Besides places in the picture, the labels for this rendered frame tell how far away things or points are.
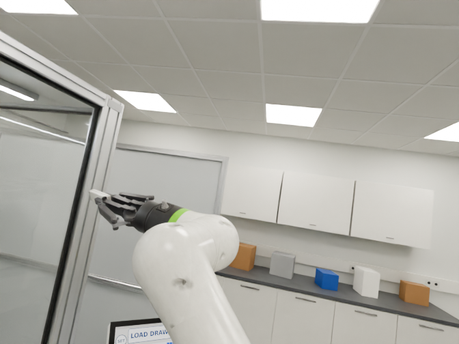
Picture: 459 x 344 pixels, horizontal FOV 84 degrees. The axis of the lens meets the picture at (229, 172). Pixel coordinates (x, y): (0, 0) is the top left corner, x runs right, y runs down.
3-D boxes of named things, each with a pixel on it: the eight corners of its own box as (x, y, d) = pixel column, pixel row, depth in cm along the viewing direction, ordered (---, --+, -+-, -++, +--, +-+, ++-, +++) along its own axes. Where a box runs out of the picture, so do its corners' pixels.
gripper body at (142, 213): (169, 198, 59) (141, 188, 63) (141, 216, 52) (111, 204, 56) (172, 224, 62) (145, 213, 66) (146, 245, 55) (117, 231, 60)
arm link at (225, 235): (241, 271, 54) (252, 220, 53) (211, 293, 42) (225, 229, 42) (188, 248, 60) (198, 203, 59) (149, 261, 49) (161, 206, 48)
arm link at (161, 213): (166, 261, 53) (192, 237, 61) (160, 216, 48) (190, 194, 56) (145, 251, 56) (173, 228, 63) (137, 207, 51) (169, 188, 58)
